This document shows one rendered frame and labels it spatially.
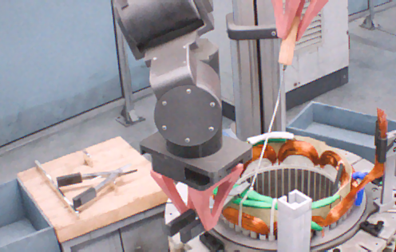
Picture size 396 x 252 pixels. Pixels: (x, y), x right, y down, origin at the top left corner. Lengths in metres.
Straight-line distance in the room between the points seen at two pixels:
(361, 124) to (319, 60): 2.39
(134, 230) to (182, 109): 0.47
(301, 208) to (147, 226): 0.35
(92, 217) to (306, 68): 2.64
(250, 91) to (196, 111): 0.74
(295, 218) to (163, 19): 0.27
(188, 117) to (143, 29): 0.10
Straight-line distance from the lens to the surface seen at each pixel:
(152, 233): 1.03
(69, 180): 1.00
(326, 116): 1.21
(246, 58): 1.27
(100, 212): 0.96
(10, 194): 1.09
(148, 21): 0.61
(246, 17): 1.25
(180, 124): 0.57
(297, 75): 3.46
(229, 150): 0.67
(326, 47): 3.57
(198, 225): 0.72
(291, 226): 0.74
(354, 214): 0.85
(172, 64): 0.57
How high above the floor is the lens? 1.60
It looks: 28 degrees down
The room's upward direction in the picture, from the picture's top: 5 degrees counter-clockwise
